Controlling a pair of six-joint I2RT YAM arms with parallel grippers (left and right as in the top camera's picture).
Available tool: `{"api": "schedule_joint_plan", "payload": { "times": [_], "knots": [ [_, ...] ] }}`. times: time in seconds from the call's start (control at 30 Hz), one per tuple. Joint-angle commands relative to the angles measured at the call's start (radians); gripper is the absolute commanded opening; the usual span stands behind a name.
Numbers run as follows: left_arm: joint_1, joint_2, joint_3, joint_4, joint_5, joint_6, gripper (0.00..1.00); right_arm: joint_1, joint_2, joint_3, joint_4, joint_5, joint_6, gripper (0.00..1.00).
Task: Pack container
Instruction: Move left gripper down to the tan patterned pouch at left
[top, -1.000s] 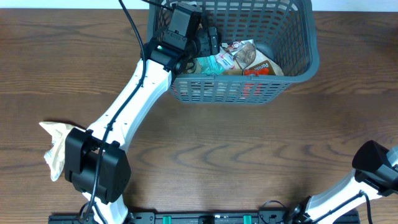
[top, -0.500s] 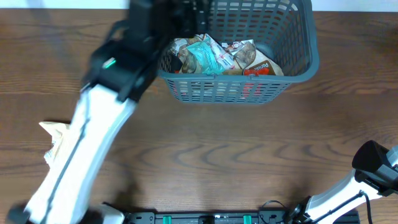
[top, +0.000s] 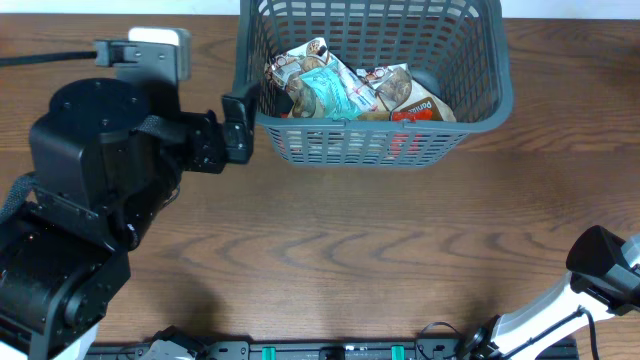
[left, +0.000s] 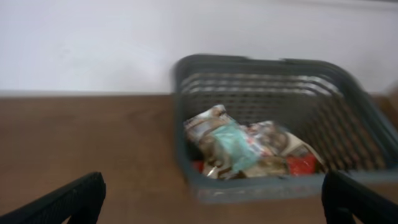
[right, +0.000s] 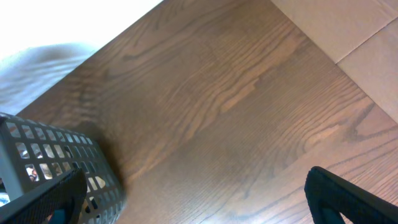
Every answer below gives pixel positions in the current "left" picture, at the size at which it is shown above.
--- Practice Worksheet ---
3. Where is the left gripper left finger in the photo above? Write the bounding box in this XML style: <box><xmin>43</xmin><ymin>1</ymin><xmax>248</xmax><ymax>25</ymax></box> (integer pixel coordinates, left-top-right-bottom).
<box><xmin>1</xmin><ymin>172</ymin><xmax>106</xmax><ymax>223</ymax></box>

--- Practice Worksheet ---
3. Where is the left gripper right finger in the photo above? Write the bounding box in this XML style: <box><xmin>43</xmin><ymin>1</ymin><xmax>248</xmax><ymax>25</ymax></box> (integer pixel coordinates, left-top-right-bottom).
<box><xmin>322</xmin><ymin>171</ymin><xmax>397</xmax><ymax>224</ymax></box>

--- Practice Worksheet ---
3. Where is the Panifee snack bag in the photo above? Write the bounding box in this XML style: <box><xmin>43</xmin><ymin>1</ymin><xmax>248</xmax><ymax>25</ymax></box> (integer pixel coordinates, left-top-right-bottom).
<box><xmin>243</xmin><ymin>121</ymin><xmax>325</xmax><ymax>173</ymax></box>
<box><xmin>184</xmin><ymin>105</ymin><xmax>233</xmax><ymax>170</ymax></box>

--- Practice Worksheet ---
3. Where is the grey plastic basket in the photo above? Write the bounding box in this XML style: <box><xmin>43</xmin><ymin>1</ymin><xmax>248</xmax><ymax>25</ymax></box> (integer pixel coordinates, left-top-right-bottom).
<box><xmin>174</xmin><ymin>54</ymin><xmax>397</xmax><ymax>203</ymax></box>

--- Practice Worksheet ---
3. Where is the teal snack packet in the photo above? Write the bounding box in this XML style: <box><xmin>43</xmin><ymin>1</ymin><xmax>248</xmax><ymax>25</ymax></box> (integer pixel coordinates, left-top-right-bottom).
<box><xmin>210</xmin><ymin>119</ymin><xmax>260</xmax><ymax>173</ymax></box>

